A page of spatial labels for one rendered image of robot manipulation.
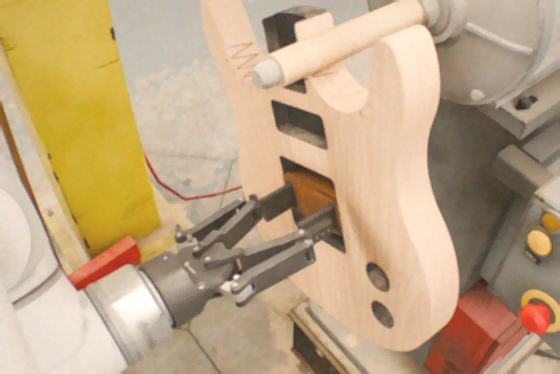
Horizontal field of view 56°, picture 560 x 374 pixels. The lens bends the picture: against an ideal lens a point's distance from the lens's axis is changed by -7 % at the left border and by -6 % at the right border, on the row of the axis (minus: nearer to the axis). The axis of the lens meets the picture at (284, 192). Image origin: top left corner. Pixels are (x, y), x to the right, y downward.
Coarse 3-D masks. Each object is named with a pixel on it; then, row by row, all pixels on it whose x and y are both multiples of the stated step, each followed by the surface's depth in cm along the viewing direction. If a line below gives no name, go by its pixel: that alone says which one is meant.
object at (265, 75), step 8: (264, 64) 48; (272, 64) 48; (256, 72) 48; (264, 72) 48; (272, 72) 48; (280, 72) 48; (256, 80) 49; (264, 80) 48; (272, 80) 48; (280, 80) 49; (264, 88) 49
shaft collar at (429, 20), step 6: (420, 0) 55; (426, 0) 55; (432, 0) 55; (426, 6) 55; (432, 6) 55; (438, 6) 56; (426, 12) 55; (432, 12) 55; (438, 12) 56; (426, 18) 55; (432, 18) 56; (438, 18) 56; (420, 24) 57; (426, 24) 56; (432, 24) 57
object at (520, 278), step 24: (552, 192) 57; (528, 216) 59; (552, 240) 57; (504, 264) 66; (528, 264) 63; (552, 264) 59; (504, 288) 68; (528, 288) 64; (552, 288) 61; (552, 312) 63; (552, 336) 64
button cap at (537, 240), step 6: (534, 234) 59; (540, 234) 58; (528, 240) 60; (534, 240) 59; (540, 240) 58; (546, 240) 58; (534, 246) 60; (540, 246) 59; (546, 246) 58; (540, 252) 59; (546, 252) 59
